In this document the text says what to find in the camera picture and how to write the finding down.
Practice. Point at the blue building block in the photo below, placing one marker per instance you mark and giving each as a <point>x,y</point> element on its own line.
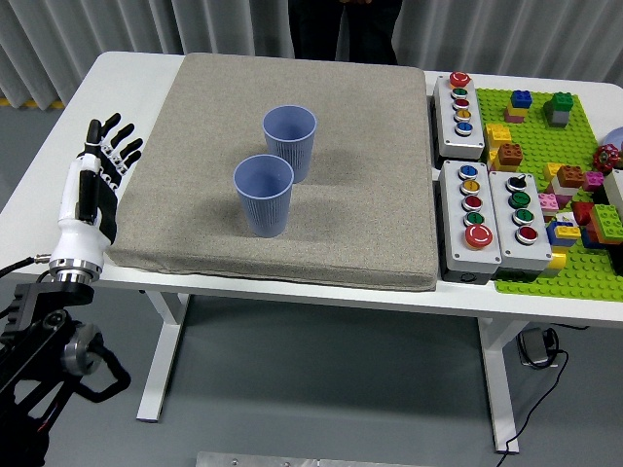
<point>555,238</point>
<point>521,98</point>

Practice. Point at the yellow round building block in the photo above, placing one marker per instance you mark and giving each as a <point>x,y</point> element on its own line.
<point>556,260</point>

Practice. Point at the white table leg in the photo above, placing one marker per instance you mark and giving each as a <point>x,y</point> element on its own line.
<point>163,350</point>
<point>501,379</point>

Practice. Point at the flat yellow building block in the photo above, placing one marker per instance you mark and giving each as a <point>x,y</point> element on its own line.
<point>567,231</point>

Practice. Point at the person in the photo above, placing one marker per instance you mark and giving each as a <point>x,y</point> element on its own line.
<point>316,29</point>

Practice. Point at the red building block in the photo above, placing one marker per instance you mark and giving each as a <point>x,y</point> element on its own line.
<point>581,213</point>

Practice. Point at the pink building block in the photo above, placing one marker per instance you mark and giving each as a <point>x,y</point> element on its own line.
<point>511,118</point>
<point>547,202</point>

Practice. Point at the magenta building block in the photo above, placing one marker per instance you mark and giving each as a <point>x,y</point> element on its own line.
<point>593,181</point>

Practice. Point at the lavender plate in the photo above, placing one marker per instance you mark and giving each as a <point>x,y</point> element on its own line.
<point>615,136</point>

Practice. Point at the grey power adapter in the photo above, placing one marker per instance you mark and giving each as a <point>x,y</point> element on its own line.
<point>533,348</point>

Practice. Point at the orange building block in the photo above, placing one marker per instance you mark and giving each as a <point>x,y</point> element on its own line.
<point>570,176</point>
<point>510,156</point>

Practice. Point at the grey four-button control box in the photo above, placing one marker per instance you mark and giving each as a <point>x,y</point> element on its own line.
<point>535,253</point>

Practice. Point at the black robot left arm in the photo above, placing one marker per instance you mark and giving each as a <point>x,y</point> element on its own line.
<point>29,340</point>

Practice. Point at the grey building block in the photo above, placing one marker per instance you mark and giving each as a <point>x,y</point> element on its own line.
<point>560,118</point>

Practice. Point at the blue ribbed plastic cup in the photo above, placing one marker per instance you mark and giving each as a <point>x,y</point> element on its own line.
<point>292,141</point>
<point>265,209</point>

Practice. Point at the large green building block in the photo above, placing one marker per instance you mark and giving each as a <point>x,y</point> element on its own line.
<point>608,221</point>

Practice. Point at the white building block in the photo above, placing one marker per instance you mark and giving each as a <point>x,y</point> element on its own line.
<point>560,189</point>

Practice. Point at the grey pleated curtain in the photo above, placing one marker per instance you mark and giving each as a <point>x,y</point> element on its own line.
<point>48,39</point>

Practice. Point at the grey-brown fabric mat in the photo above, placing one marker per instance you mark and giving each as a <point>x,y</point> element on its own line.
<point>365,194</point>

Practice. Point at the green studded building baseplate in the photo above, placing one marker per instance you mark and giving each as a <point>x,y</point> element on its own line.
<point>535,141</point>

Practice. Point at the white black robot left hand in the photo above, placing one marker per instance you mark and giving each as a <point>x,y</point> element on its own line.
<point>80,238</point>

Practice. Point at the grey five-button control box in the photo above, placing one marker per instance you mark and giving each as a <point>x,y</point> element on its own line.
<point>448,141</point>
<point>457,253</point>

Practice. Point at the white box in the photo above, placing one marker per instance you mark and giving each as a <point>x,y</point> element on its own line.
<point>615,190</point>

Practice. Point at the red valve handwheel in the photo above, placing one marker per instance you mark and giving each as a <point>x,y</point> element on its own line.
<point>605,158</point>

